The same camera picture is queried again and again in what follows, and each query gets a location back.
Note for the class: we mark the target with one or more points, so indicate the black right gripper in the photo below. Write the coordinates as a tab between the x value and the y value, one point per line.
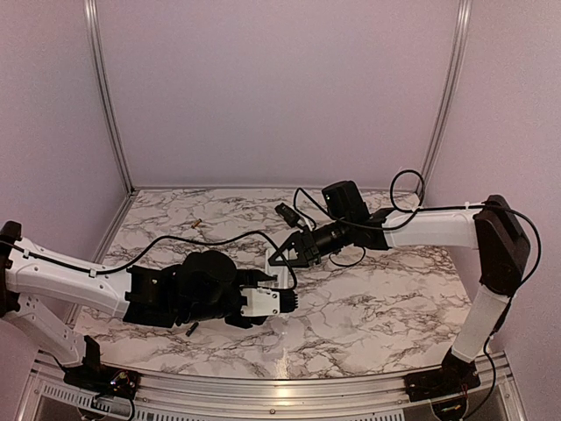
301	240

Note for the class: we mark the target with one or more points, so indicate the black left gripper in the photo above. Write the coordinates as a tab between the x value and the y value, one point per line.
253	276

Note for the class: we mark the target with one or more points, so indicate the white air conditioner remote control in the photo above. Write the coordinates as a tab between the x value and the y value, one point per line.
281	277

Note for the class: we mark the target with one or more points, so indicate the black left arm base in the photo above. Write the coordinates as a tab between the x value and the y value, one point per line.
103	379

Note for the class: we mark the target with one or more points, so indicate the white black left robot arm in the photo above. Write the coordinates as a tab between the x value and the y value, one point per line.
206	285

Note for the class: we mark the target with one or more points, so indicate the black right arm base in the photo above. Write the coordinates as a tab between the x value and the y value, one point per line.
453	376

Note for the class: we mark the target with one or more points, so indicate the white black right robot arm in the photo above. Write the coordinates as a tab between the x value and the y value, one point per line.
491	227

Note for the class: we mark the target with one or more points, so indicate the dark blue battery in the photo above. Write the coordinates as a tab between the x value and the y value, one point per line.
191	329

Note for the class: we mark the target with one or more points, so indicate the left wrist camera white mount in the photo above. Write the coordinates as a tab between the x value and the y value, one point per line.
265	302

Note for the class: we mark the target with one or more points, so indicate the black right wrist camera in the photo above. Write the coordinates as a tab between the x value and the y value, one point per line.
288	214

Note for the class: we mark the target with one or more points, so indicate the right aluminium frame post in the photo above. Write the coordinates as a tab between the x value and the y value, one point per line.
452	75

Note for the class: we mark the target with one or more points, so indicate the aluminium frame post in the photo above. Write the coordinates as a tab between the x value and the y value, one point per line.
103	85
452	75

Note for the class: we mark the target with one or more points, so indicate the left aluminium frame post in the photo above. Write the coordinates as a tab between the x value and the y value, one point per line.
103	85

